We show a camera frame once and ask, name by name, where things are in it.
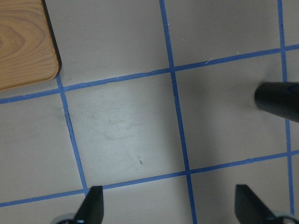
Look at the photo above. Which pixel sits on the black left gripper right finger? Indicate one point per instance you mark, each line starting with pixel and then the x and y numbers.
pixel 249 209

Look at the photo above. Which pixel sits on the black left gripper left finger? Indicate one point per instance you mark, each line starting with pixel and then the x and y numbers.
pixel 91 209

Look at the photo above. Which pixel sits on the dark wine bottle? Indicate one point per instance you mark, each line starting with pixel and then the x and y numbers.
pixel 279 98

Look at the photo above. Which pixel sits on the wooden tray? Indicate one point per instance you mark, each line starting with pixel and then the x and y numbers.
pixel 28 48

